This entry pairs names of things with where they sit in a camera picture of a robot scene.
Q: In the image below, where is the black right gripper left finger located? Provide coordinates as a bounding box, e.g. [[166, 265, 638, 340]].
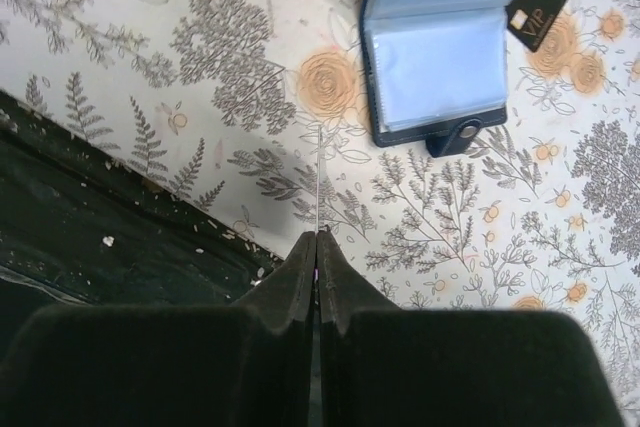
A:
[[1, 232, 316, 426]]

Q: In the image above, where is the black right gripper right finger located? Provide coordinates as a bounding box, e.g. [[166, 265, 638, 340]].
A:
[[317, 231, 623, 426]]

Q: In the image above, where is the blue leather card holder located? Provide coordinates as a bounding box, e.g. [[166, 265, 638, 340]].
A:
[[359, 0, 511, 157]]

